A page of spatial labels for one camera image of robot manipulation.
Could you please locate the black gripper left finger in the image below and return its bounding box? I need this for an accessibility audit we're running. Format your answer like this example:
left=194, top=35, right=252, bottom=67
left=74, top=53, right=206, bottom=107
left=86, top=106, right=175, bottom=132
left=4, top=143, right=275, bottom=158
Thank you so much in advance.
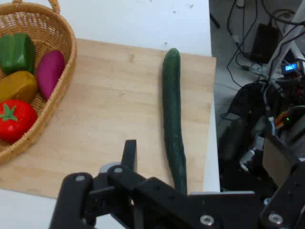
left=49, top=139, right=192, bottom=229

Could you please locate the long green cucumber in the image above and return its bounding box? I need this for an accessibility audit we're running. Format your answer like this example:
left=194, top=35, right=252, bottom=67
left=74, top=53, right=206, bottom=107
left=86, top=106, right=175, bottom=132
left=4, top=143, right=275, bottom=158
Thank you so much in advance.
left=162, top=48, right=188, bottom=196

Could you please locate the red toy tomato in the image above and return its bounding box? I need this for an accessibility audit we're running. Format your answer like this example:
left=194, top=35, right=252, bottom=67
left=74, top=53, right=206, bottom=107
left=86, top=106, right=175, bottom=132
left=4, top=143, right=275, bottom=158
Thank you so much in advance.
left=0, top=99, right=38, bottom=144

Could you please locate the wooden cutting board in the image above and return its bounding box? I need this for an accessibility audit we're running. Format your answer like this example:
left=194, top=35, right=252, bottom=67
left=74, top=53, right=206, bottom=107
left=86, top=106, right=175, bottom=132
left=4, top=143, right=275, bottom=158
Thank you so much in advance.
left=0, top=38, right=217, bottom=199

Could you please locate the small blue display module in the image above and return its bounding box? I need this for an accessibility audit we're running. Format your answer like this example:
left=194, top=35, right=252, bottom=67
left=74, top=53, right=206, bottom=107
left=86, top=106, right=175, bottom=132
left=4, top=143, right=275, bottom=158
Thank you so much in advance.
left=281, top=61, right=304, bottom=75

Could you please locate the green toy bell pepper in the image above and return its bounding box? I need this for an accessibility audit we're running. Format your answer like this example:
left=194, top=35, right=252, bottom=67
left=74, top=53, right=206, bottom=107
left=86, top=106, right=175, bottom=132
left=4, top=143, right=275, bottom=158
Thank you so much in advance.
left=0, top=33, right=36, bottom=75

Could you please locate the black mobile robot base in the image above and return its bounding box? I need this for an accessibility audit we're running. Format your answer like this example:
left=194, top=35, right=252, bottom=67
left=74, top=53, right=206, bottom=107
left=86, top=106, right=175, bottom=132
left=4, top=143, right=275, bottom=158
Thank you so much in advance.
left=218, top=81, right=305, bottom=200

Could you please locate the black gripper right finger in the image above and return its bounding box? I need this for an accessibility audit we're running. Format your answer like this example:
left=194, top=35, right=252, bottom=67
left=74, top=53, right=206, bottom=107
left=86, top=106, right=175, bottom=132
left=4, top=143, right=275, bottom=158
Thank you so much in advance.
left=259, top=161, right=305, bottom=229

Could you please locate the black floor cable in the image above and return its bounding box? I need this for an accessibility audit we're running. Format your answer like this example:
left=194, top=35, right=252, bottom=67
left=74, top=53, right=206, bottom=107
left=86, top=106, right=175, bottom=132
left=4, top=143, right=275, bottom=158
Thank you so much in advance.
left=225, top=0, right=260, bottom=88

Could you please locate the yellow-brown toy potato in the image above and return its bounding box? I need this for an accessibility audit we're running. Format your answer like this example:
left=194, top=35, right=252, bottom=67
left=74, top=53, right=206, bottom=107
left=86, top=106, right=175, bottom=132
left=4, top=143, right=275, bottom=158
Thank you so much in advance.
left=0, top=70, right=39, bottom=104

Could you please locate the brown cardboard piece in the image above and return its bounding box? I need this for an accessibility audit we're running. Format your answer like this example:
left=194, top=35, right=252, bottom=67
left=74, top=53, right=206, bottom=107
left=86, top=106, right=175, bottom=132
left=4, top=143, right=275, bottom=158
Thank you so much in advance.
left=262, top=135, right=299, bottom=187

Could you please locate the purple toy sweet potato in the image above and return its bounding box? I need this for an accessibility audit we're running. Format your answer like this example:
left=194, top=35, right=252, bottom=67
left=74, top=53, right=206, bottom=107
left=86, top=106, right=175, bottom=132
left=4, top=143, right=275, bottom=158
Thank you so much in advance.
left=36, top=50, right=66, bottom=100

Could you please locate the black power adapter brick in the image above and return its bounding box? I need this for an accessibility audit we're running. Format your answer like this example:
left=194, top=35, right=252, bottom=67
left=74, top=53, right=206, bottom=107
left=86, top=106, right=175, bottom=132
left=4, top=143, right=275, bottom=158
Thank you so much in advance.
left=250, top=23, right=281, bottom=64

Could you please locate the woven wicker basket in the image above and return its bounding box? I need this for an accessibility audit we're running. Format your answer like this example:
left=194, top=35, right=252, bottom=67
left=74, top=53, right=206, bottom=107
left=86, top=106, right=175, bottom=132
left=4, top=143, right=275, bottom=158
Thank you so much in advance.
left=0, top=0, right=78, bottom=166

